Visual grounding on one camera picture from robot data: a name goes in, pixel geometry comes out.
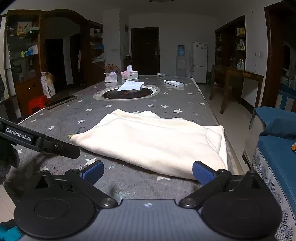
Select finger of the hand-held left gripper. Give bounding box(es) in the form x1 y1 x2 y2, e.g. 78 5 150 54
44 137 81 159

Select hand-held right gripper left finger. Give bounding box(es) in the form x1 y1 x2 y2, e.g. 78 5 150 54
32 160 118 209

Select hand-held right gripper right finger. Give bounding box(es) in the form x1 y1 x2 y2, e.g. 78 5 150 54
178 159 264 208

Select cream sweater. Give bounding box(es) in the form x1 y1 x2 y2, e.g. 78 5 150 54
70 109 228 181

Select red plastic stool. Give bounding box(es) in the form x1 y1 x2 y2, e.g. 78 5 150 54
28 95 48 114

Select grey star-print tablecloth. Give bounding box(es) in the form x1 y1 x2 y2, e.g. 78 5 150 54
17 75 243 207

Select dark flat bar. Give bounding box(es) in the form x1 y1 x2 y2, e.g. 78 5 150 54
45 95 78 110

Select dark wooden display cabinet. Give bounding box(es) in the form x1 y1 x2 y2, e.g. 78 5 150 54
5 10 45 116

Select white and brown paper bag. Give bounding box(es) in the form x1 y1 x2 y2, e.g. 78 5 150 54
40 72 56 98

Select blue sofa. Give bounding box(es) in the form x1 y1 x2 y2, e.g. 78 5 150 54
249 107 296 241

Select small white tissue holder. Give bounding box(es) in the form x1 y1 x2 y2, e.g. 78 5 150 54
103 72 118 83

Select round black built-in cooktop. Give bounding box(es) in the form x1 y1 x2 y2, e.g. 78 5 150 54
93 85 160 101

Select white folded cloth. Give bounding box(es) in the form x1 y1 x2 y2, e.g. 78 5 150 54
117 80 144 92

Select electric floor fan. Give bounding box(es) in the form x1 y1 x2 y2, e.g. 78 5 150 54
105 63 122 75

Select white remote control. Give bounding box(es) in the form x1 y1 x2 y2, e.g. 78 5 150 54
164 79 185 88

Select narrow dark wooden shelf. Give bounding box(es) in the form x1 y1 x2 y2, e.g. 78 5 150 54
87 20 104 86

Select teal fabric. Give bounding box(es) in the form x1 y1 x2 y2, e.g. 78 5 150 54
0 224 22 241

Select pink tissue box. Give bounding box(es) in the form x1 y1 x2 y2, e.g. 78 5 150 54
121 65 139 80

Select brown wooden desk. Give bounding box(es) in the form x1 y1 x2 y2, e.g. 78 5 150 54
209 64 264 114

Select white water dispenser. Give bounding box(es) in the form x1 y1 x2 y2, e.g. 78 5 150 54
176 56 187 76

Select blue and white cabinet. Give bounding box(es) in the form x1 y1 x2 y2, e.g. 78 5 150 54
275 89 296 113

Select white refrigerator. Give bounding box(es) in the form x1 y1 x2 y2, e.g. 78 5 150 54
191 41 209 84

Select dark wooden door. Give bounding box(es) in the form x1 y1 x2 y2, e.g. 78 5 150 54
131 27 160 76

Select tall dark wooden cabinet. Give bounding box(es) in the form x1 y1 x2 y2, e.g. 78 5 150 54
215 15 246 70

